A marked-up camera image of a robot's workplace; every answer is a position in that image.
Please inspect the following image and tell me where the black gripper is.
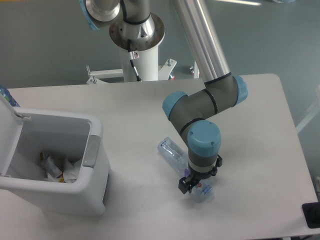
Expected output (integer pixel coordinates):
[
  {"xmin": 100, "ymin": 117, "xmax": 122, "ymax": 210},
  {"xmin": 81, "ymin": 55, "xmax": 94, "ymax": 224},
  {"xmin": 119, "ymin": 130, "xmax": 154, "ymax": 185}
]
[{"xmin": 178, "ymin": 154, "xmax": 223, "ymax": 194}]

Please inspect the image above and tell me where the clear plastic water bottle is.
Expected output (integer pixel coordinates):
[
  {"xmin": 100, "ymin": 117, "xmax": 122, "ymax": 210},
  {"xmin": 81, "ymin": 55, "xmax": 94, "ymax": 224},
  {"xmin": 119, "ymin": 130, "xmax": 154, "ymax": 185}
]
[{"xmin": 157, "ymin": 137, "xmax": 215, "ymax": 203}]

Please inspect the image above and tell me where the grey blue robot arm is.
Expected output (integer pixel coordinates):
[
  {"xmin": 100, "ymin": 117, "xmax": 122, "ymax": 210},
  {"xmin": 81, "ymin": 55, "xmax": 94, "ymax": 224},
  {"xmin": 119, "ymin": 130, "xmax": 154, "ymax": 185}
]
[{"xmin": 79, "ymin": 0, "xmax": 248, "ymax": 193}]

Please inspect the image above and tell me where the colourful trash in can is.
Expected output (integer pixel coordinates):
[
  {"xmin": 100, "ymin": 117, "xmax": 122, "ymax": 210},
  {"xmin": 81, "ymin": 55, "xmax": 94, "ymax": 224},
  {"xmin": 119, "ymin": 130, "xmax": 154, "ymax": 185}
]
[{"xmin": 39, "ymin": 151, "xmax": 83, "ymax": 184}]

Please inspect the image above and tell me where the white trash can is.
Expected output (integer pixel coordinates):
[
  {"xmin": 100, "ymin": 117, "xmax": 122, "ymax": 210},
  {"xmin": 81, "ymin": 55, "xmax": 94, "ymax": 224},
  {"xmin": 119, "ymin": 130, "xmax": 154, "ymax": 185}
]
[{"xmin": 0, "ymin": 97, "xmax": 110, "ymax": 215}]

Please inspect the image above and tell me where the black device at table edge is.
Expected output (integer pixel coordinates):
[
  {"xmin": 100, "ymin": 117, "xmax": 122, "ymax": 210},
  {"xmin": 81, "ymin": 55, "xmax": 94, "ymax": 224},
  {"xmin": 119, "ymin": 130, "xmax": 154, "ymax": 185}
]
[{"xmin": 302, "ymin": 202, "xmax": 320, "ymax": 229}]

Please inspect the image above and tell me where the blue bottle at left edge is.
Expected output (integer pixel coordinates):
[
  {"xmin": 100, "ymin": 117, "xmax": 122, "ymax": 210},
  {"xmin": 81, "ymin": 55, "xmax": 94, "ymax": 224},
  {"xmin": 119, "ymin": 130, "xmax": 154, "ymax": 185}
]
[{"xmin": 0, "ymin": 85, "xmax": 20, "ymax": 107}]

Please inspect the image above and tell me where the white frame at right edge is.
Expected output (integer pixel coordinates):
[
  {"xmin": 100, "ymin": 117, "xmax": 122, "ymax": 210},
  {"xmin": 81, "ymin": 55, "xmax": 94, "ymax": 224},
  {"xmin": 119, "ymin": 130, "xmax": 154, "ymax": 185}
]
[{"xmin": 295, "ymin": 85, "xmax": 320, "ymax": 134}]

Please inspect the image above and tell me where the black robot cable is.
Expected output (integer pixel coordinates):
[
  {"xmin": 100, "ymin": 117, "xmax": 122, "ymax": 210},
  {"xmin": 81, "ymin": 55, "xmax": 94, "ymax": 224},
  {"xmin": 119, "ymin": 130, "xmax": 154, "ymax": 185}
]
[{"xmin": 126, "ymin": 38, "xmax": 143, "ymax": 82}]

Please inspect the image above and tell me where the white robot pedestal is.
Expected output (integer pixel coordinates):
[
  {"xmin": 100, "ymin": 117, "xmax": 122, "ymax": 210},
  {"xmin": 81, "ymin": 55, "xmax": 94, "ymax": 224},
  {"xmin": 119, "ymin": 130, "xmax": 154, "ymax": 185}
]
[{"xmin": 85, "ymin": 12, "xmax": 201, "ymax": 85}]

